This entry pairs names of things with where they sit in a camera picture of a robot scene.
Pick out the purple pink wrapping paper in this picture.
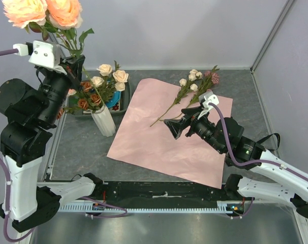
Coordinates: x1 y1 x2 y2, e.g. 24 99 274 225
107 78 224 189

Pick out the white small rose stem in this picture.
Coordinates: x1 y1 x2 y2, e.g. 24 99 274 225
150 69 203 127

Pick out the blue rimmed black bowl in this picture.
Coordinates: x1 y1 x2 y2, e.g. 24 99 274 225
105 91 121 108

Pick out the light blue slotted cable duct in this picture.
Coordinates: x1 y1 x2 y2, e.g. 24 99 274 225
58 201 244 214

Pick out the peach peony flower stem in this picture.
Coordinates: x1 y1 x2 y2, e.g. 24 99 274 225
67 89 77 97

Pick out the white ribbed vase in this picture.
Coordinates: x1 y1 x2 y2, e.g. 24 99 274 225
91 105 116 137

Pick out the pink peony bud stem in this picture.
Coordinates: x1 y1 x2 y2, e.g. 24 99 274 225
1 0 105 107

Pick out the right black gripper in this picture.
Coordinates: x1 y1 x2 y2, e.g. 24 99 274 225
164 105 225 154

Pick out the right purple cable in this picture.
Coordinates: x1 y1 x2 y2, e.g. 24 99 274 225
208 101 308 220

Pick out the right aluminium frame post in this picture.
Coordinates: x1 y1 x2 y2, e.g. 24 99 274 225
250 0 297 74

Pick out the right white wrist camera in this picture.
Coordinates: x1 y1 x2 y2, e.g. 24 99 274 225
198 90 219 119

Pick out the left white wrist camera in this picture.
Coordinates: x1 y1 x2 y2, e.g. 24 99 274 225
13 40 67 75

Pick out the beige square board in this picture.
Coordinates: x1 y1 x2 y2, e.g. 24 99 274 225
109 93 124 112

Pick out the cream rose flower stem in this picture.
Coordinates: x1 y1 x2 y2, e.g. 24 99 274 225
90 61 129 103

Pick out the rust brown rose stem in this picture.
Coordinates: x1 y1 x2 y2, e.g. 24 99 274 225
57 81 104 119

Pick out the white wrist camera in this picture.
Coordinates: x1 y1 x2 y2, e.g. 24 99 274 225
198 90 219 119
13 40 67 75

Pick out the dark green plastic tray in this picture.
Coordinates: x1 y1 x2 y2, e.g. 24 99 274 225
67 83 132 118

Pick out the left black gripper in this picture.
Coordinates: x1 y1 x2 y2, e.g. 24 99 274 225
39 54 86 126

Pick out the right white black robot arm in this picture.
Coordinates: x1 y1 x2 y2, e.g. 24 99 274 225
164 107 308 219

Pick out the mauve rose flower stem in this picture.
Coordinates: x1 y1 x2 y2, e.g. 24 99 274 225
158 65 220 122

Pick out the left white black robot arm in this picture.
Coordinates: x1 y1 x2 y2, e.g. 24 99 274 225
0 55 103 233

